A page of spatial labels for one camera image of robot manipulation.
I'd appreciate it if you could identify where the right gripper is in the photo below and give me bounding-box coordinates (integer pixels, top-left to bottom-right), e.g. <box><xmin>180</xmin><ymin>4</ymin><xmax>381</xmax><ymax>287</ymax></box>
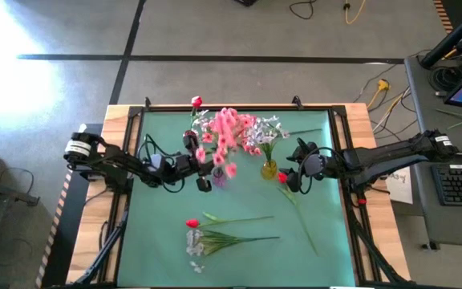
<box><xmin>278</xmin><ymin>138</ymin><xmax>329</xmax><ymax>193</ymax></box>

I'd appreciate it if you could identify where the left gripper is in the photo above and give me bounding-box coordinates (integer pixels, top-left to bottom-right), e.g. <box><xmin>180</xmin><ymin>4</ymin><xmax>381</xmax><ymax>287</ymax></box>
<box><xmin>172</xmin><ymin>153</ymin><xmax>217</xmax><ymax>193</ymax></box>

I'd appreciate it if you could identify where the red artificial tulip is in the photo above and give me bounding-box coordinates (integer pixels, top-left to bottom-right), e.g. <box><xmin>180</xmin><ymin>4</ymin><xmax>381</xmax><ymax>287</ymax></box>
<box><xmin>185</xmin><ymin>211</ymin><xmax>275</xmax><ymax>230</ymax></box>
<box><xmin>277</xmin><ymin>172</ymin><xmax>320</xmax><ymax>258</ymax></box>
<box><xmin>189</xmin><ymin>95</ymin><xmax>204</xmax><ymax>129</ymax></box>

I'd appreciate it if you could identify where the pink artificial flower bunch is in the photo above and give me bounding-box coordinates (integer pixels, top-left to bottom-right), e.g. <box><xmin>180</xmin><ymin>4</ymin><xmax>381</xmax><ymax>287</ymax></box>
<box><xmin>237</xmin><ymin>113</ymin><xmax>323</xmax><ymax>157</ymax></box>
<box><xmin>194</xmin><ymin>106</ymin><xmax>242</xmax><ymax>180</ymax></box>

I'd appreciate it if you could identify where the purple glass vase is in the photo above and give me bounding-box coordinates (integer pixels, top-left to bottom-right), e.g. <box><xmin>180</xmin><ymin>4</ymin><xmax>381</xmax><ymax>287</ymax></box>
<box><xmin>210</xmin><ymin>167</ymin><xmax>228</xmax><ymax>189</ymax></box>

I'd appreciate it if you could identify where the yellow glass vase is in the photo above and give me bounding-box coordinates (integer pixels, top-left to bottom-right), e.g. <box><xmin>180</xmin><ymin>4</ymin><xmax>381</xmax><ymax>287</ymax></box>
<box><xmin>260</xmin><ymin>159</ymin><xmax>279</xmax><ymax>181</ymax></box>

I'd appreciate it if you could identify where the red glass vase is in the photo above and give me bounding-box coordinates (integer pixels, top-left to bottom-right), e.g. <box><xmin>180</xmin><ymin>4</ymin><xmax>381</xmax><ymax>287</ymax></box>
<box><xmin>182</xmin><ymin>129</ymin><xmax>200</xmax><ymax>153</ymax></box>

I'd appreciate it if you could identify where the white paper sheet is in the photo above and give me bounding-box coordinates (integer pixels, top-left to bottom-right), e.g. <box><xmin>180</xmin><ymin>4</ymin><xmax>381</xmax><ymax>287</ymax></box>
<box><xmin>385</xmin><ymin>165</ymin><xmax>415</xmax><ymax>206</ymax></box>

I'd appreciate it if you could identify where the yellow power plug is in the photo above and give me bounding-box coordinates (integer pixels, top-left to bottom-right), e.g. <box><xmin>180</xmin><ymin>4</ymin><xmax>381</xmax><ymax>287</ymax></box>
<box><xmin>367</xmin><ymin>79</ymin><xmax>392</xmax><ymax>109</ymax></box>

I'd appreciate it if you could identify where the grey standing desk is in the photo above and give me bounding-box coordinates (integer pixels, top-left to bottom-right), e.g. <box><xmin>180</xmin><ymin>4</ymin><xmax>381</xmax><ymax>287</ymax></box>
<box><xmin>410</xmin><ymin>151</ymin><xmax>462</xmax><ymax>249</ymax></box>
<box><xmin>403</xmin><ymin>54</ymin><xmax>462</xmax><ymax>157</ymax></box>

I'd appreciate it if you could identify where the hazard-striped floor mat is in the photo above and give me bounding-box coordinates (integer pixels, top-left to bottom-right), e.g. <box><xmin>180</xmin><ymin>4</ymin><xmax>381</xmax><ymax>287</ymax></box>
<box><xmin>432</xmin><ymin>0</ymin><xmax>462</xmax><ymax>35</ymax></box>
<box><xmin>34</xmin><ymin>123</ymin><xmax>104</xmax><ymax>289</ymax></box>

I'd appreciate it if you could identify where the black keyboard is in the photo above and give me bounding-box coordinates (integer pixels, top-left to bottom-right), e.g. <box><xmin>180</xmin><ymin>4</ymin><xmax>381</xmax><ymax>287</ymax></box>
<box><xmin>431</xmin><ymin>164</ymin><xmax>462</xmax><ymax>208</ymax></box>

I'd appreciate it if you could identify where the black monitor pole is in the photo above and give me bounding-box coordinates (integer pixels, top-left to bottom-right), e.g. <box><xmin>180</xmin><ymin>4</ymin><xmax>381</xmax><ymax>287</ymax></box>
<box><xmin>419</xmin><ymin>0</ymin><xmax>462</xmax><ymax>70</ymax></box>

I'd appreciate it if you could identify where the grey chair base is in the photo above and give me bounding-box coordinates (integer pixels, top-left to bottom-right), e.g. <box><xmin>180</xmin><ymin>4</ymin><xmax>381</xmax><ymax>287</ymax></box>
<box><xmin>0</xmin><ymin>168</ymin><xmax>42</xmax><ymax>289</ymax></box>

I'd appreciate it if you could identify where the black aluminium table frame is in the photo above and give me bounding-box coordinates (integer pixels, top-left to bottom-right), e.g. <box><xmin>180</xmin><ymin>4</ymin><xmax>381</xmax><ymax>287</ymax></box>
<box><xmin>104</xmin><ymin>104</ymin><xmax>371</xmax><ymax>289</ymax></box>

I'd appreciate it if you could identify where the black diagonal frame strut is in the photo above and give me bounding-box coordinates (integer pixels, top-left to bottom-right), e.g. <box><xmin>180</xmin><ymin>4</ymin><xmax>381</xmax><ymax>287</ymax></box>
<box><xmin>72</xmin><ymin>210</ymin><xmax>130</xmax><ymax>287</ymax></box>
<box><xmin>349</xmin><ymin>208</ymin><xmax>411</xmax><ymax>287</ymax></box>

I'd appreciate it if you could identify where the yellow floor cable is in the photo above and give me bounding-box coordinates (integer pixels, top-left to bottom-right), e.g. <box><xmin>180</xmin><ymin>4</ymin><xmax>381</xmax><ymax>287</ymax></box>
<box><xmin>342</xmin><ymin>0</ymin><xmax>367</xmax><ymax>26</ymax></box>

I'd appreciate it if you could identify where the coiled black cable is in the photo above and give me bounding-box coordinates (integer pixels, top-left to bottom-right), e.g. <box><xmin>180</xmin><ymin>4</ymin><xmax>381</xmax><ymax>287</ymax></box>
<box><xmin>429</xmin><ymin>63</ymin><xmax>462</xmax><ymax>92</ymax></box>

